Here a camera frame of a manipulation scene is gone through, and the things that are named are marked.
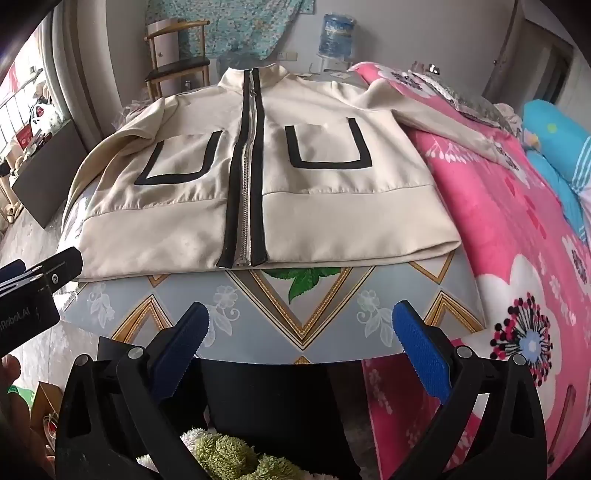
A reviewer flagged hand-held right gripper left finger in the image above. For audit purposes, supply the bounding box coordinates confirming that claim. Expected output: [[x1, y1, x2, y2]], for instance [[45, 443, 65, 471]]
[[53, 302, 213, 480]]

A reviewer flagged pink floral blanket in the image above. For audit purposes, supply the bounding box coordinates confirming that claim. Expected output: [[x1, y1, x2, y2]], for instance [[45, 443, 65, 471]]
[[346, 62, 591, 480]]

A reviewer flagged white water dispenser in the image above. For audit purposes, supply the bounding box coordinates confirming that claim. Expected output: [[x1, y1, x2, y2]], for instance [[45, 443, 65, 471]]
[[314, 53, 354, 75]]

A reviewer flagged cardboard box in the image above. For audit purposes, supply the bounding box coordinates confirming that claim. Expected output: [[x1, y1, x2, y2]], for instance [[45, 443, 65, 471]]
[[28, 381, 65, 430]]

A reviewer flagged door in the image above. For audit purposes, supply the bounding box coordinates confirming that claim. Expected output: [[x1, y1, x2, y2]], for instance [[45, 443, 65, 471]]
[[489, 14, 578, 116]]

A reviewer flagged person's left hand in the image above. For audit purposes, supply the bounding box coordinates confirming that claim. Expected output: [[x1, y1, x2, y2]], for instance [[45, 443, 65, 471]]
[[0, 354, 54, 480]]

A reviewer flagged grey lace cloth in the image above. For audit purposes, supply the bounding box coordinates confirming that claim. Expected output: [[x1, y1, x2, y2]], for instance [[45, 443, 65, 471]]
[[406, 60, 522, 134]]

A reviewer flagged cream zip jacket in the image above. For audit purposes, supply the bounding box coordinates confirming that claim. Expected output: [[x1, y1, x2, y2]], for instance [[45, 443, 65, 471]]
[[60, 65, 513, 282]]

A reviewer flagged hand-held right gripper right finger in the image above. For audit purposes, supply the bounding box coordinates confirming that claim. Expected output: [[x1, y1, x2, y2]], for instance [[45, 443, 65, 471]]
[[390, 300, 548, 480]]

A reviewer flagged blue pillow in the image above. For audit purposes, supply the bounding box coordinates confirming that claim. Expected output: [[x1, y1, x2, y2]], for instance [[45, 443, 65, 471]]
[[522, 99, 591, 250]]

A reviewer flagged white cylinder tank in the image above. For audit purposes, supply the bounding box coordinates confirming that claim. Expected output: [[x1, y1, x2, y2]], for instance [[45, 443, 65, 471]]
[[154, 18, 181, 70]]

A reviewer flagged white and red bag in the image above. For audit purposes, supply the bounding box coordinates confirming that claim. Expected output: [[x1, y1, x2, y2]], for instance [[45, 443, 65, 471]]
[[34, 99, 63, 132]]

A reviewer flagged empty clear water jug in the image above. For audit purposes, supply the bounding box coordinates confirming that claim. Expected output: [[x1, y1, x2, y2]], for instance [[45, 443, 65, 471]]
[[216, 48, 252, 77]]

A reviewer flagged teal floral wall cloth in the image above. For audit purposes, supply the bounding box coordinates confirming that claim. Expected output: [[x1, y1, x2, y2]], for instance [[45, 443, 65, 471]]
[[154, 0, 315, 61]]

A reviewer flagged blue water bottle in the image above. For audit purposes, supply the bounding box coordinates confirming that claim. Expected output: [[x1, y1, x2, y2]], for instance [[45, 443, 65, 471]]
[[320, 11, 358, 61]]

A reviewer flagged wooden chair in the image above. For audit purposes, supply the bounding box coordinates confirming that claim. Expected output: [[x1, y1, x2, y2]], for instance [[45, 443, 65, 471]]
[[144, 18, 212, 100]]

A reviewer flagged grey curtain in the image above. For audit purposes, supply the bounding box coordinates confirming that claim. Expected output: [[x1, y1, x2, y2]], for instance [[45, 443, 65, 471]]
[[41, 9, 107, 158]]

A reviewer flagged grey panel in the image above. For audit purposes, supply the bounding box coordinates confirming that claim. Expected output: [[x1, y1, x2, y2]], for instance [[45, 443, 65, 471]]
[[11, 119, 88, 229]]

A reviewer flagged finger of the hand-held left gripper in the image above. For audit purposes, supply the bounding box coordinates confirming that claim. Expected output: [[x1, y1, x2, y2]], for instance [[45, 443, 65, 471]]
[[31, 247, 85, 294], [0, 259, 40, 296]]

